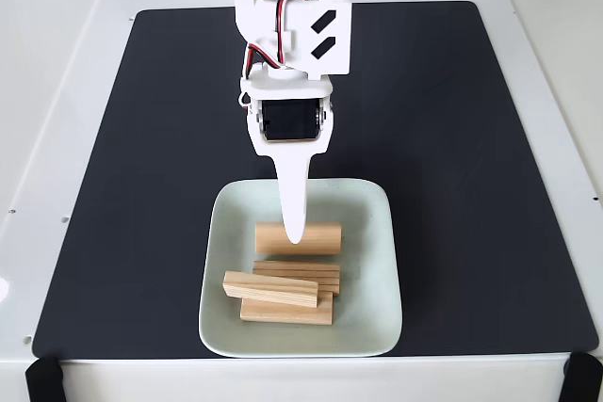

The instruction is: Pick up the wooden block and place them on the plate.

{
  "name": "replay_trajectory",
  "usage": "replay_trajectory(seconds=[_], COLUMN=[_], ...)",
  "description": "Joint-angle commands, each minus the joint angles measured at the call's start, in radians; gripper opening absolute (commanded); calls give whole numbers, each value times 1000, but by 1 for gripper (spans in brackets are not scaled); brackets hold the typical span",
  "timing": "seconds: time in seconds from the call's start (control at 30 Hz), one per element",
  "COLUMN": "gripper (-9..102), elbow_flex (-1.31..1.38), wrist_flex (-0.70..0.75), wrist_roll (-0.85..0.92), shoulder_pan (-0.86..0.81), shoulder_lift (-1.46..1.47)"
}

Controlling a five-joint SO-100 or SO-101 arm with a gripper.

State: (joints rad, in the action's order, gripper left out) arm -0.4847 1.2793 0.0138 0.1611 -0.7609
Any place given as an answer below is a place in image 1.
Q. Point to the grooved wooden block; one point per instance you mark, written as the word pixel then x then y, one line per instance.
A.
pixel 325 275
pixel 271 290
pixel 282 313
pixel 320 238

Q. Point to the pale green square plate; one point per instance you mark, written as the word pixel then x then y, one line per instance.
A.
pixel 367 242

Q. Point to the black rubber mat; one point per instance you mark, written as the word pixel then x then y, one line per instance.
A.
pixel 141 185

